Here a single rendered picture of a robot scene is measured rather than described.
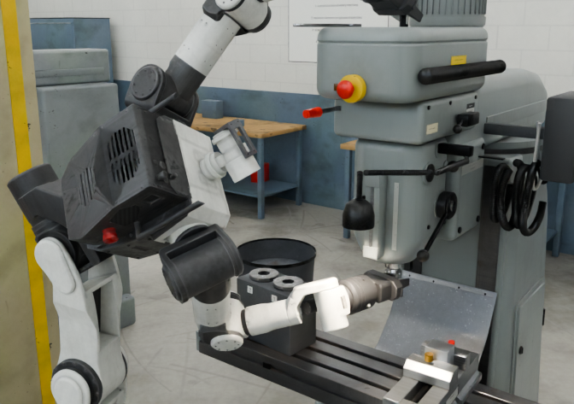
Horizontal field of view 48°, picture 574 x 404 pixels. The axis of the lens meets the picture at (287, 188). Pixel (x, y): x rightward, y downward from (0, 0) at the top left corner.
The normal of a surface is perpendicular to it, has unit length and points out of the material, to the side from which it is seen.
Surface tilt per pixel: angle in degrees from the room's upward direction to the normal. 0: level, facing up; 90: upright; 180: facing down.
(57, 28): 90
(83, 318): 114
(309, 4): 90
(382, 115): 90
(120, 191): 64
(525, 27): 90
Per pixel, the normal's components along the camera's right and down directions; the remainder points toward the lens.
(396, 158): -0.52, 0.21
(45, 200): -0.32, 0.22
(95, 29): 0.80, 0.15
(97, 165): -0.72, -0.11
